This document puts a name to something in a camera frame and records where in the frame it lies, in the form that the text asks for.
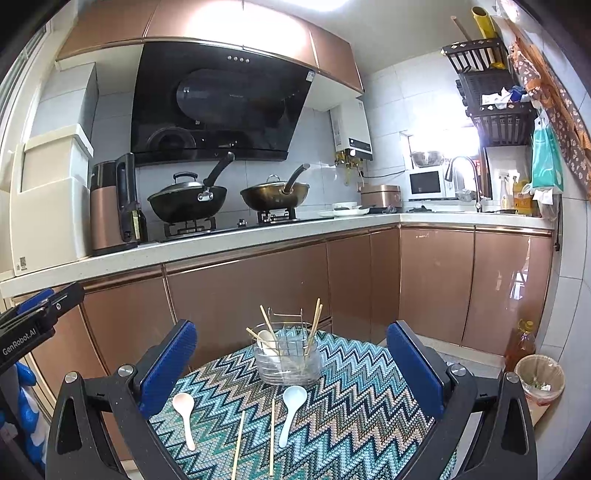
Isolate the zigzag knitted table cloth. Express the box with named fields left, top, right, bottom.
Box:
left=150, top=332, right=435, bottom=479

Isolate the copper rice cooker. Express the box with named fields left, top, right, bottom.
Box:
left=360, top=184, right=403, bottom=209

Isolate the white ceramic soup spoon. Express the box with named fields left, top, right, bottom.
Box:
left=256, top=329, right=277, bottom=359

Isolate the copper electric kettle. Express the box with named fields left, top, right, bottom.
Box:
left=90, top=153, right=147, bottom=256

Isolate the left blue-white gloved hand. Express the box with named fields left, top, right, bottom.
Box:
left=1, top=362, right=49, bottom=477

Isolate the black wok with lid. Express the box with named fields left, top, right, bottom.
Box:
left=240, top=163, right=310, bottom=212

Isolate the white microwave oven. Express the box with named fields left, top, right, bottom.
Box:
left=408, top=166, right=452, bottom=201

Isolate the black wall storage rack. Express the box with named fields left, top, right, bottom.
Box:
left=442, top=38, right=536, bottom=147

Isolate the white countertop appliance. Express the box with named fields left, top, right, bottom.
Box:
left=9, top=124, right=93, bottom=276

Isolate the black lidded pan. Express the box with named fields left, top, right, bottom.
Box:
left=148, top=152, right=235, bottom=224

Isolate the cooking oil bottle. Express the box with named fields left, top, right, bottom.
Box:
left=504, top=319, right=536, bottom=372

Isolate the lined trash bin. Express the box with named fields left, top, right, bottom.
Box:
left=514, top=354, right=565, bottom=425

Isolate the gas stove top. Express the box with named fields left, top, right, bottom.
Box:
left=148, top=207, right=334, bottom=243

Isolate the chrome kitchen faucet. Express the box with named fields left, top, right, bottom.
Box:
left=444, top=156, right=483, bottom=213

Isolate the black range hood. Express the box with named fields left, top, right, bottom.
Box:
left=130, top=41, right=315, bottom=164

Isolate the teal hanging bag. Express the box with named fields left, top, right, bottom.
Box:
left=532, top=115, right=564, bottom=193

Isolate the white water heater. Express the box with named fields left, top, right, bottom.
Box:
left=329, top=99, right=373, bottom=161

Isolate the light blue ceramic soup spoon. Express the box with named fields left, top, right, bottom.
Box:
left=279, top=386, right=308, bottom=448

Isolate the clear plastic utensil holder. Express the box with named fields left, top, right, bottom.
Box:
left=252, top=308, right=322, bottom=386

